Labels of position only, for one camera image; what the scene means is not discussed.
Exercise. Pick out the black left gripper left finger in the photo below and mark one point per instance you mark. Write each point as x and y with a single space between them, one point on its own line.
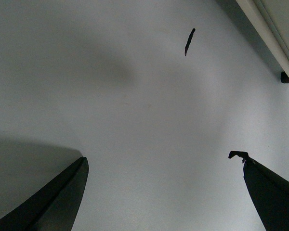
55 206

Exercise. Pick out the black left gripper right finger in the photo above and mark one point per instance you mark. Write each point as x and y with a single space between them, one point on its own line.
269 193

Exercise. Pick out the cream Toshiba toaster oven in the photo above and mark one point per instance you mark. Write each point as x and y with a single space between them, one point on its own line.
270 18

